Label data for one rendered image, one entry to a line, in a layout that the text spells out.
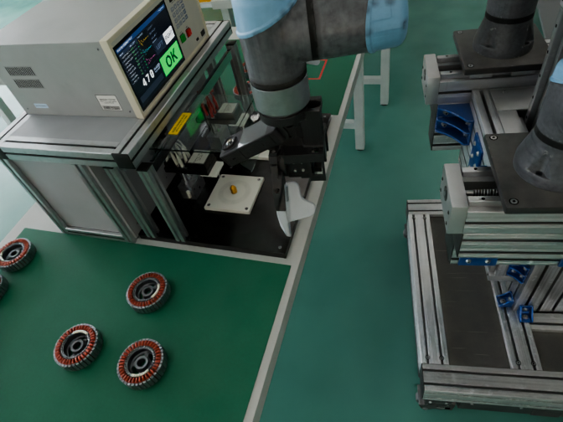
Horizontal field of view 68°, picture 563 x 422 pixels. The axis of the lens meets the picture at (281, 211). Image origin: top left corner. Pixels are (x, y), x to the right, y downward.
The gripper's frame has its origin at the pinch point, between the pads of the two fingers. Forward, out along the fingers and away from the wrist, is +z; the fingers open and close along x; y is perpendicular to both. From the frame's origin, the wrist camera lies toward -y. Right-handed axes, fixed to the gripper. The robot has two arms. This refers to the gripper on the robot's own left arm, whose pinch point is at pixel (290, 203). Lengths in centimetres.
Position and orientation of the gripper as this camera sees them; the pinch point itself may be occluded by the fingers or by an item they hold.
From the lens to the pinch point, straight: 71.4
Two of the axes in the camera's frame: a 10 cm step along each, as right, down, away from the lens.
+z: 1.6, 6.6, 7.3
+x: 1.3, -7.5, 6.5
